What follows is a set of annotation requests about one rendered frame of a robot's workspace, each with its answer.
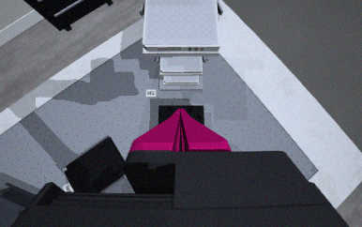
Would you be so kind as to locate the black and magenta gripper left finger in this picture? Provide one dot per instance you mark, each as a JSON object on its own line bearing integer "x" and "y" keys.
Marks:
{"x": 164, "y": 136}

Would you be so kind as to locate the grey perforated base plate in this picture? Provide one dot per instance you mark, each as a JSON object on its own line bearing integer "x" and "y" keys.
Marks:
{"x": 111, "y": 101}

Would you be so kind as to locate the white multi-well plate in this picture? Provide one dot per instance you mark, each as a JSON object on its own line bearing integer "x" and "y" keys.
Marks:
{"x": 181, "y": 80}
{"x": 181, "y": 28}
{"x": 181, "y": 66}

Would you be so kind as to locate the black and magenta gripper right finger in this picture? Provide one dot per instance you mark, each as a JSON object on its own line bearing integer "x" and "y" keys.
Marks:
{"x": 195, "y": 137}

